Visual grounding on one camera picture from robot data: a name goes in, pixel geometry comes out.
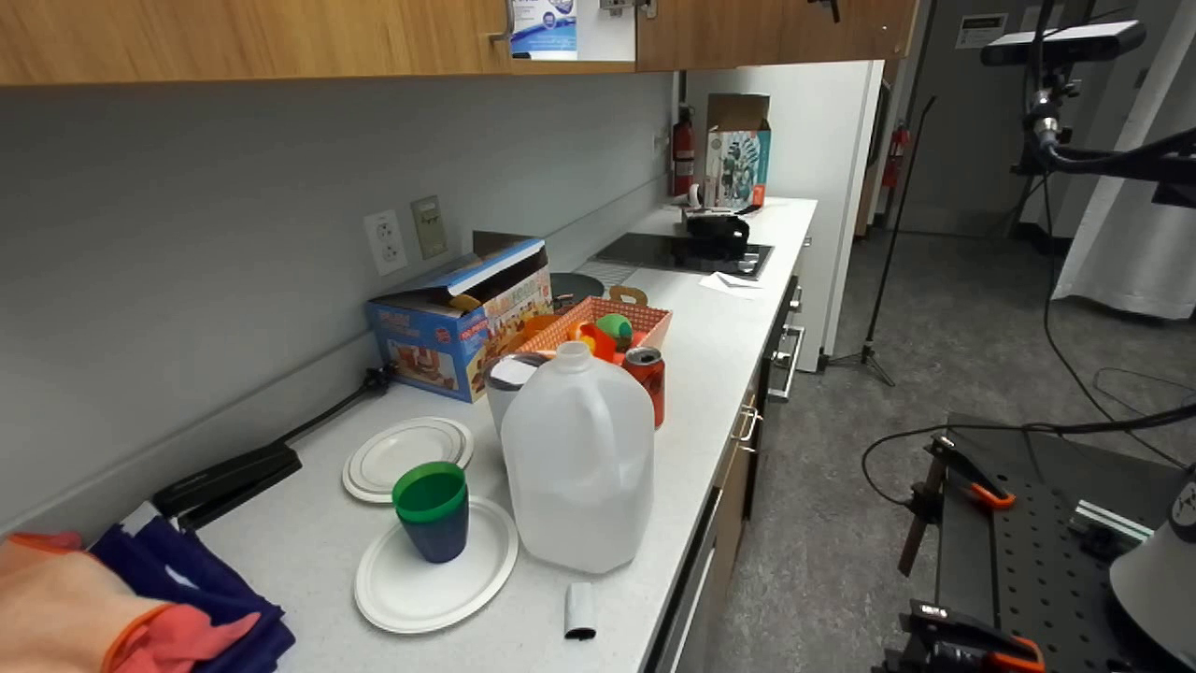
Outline translucent plastic gallon jug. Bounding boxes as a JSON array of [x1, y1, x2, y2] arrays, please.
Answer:
[[498, 339, 662, 581]]

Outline black jointed mount arm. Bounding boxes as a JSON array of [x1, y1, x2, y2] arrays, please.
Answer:
[[1025, 109, 1196, 214]]

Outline red toy food piece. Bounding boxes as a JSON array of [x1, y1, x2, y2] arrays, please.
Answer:
[[567, 327, 624, 367]]

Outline dark blue cloth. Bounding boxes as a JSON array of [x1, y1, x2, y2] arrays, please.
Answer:
[[87, 509, 304, 673]]

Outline closed wooden cabinet door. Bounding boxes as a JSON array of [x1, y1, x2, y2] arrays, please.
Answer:
[[0, 0, 517, 89]]

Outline black dishwasher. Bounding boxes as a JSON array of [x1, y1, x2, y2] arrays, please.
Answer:
[[638, 481, 734, 673]]

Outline white refrigerator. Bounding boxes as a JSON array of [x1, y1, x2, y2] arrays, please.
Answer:
[[683, 55, 890, 379]]

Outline white blue paper package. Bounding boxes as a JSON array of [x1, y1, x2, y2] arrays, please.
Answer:
[[506, 0, 584, 65]]

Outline green plastic cup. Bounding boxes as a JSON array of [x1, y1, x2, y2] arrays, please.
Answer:
[[390, 458, 473, 529]]

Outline blue plastic cup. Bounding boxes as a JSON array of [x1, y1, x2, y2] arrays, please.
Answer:
[[395, 501, 473, 570]]

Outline black perforated robot table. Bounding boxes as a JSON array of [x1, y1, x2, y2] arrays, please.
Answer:
[[931, 416, 1196, 673]]

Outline small white plate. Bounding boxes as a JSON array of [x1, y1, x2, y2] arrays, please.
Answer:
[[341, 413, 480, 509]]

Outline wooden cabinet door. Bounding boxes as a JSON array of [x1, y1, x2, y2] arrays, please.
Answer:
[[0, 0, 517, 89], [632, 0, 923, 75]]

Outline wooden base cabinet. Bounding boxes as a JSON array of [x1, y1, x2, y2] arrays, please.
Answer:
[[709, 264, 816, 610]]

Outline orange checkered cardboard tray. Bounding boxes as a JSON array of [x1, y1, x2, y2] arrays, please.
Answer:
[[512, 293, 675, 380]]

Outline black flat appliance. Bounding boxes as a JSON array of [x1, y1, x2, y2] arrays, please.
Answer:
[[149, 439, 305, 536]]

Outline teal white product box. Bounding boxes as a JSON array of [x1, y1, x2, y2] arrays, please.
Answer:
[[701, 125, 775, 208]]

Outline black stereo camera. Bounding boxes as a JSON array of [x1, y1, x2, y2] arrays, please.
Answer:
[[974, 15, 1151, 70]]

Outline red wall fire extinguisher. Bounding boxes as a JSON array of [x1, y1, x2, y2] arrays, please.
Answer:
[[883, 120, 916, 208]]

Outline red soda can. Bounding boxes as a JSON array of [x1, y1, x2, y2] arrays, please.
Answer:
[[620, 344, 673, 435]]

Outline beige light switch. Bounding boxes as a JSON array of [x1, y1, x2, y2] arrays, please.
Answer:
[[406, 190, 453, 264]]

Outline black cooking pot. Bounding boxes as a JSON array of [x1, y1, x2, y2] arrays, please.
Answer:
[[675, 206, 754, 264]]

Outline large white paper plate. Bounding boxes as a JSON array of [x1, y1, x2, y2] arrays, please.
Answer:
[[349, 492, 522, 641]]

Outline blue toy food box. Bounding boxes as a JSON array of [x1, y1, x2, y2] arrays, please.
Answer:
[[363, 231, 561, 406]]

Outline orange cloth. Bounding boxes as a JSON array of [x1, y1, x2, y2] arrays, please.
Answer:
[[0, 529, 265, 673]]

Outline brown cardboard box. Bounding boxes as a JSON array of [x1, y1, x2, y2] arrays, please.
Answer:
[[701, 89, 775, 135]]

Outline small white black tube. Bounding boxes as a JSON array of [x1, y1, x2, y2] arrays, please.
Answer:
[[561, 581, 600, 648]]

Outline thin black stand pole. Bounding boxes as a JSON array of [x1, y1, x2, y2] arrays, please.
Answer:
[[856, 94, 942, 390]]

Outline green toy ball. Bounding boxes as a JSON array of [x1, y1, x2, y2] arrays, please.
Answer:
[[591, 309, 638, 352]]

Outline brown tape ring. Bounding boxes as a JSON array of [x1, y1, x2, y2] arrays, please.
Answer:
[[607, 279, 655, 313]]

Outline silver aluminium rail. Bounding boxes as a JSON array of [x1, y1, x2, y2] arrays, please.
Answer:
[[1070, 492, 1157, 545]]

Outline dark grey round plate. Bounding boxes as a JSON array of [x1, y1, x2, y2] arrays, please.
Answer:
[[544, 268, 609, 317]]

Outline white wall outlet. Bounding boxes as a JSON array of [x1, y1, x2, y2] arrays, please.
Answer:
[[358, 206, 416, 279]]

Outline glass cooktop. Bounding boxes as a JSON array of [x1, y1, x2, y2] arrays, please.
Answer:
[[588, 228, 779, 283]]

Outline white hanging curtain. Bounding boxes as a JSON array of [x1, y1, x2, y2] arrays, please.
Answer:
[[1051, 0, 1196, 327]]

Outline long black floor cable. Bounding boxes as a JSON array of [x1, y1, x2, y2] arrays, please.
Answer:
[[856, 183, 1196, 509]]

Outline orange handled black clamp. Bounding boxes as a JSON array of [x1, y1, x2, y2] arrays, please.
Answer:
[[887, 600, 1051, 673], [898, 435, 1019, 581]]

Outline black camera tripod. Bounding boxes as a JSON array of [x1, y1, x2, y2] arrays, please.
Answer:
[[1009, 55, 1083, 242]]

